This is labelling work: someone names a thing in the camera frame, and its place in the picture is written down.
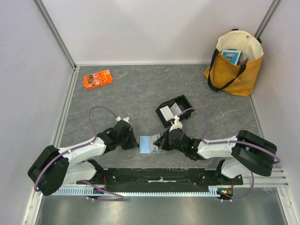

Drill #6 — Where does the beige leather card holder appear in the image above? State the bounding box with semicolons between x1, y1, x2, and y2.
136;134;167;155

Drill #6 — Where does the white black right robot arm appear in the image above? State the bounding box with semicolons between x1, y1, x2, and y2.
153;128;280;185

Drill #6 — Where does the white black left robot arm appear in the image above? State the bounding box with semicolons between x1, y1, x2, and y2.
28;120;138;196

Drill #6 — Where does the white card stack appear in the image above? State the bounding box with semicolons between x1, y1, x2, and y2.
159;105;174;121

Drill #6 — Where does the black card tray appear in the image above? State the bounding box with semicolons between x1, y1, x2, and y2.
156;95;195;128

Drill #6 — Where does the white VIP card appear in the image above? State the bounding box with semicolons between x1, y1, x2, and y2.
170;103;182;116

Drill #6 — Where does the orange card box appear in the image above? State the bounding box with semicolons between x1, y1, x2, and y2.
83;69;113;90

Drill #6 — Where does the yellow canvas tote bag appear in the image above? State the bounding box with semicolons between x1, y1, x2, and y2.
204;29;264;97

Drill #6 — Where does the blue book in bag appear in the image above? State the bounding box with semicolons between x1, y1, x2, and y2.
221;49;242;65

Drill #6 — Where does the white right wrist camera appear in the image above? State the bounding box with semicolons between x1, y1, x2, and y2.
170;116;183;131

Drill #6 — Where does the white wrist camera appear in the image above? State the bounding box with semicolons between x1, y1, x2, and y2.
116;116;131;127
170;116;183;131

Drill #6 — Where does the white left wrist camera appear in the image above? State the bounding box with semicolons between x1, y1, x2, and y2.
116;116;131;127

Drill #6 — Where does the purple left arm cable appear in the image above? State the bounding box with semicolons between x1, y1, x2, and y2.
34;106;125;202

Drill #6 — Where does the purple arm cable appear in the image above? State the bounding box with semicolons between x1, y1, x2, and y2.
34;106;125;202
177;107;281;202

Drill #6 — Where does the light blue cable duct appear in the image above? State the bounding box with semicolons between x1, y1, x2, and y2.
53;183;220;197

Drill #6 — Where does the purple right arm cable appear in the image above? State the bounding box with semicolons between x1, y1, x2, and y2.
177;107;281;202

